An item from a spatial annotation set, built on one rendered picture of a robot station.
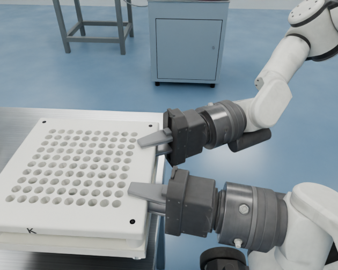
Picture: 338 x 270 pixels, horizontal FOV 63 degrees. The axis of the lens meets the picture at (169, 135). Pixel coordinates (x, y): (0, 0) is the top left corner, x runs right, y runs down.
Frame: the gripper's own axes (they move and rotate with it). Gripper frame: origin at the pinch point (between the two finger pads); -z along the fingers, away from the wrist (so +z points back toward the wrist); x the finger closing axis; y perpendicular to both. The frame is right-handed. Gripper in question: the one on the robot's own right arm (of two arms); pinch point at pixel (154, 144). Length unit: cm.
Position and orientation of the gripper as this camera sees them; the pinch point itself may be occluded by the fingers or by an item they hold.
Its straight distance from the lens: 50.8
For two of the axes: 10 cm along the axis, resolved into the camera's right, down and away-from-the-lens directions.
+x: -0.3, 7.7, 6.4
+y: -4.7, -5.8, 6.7
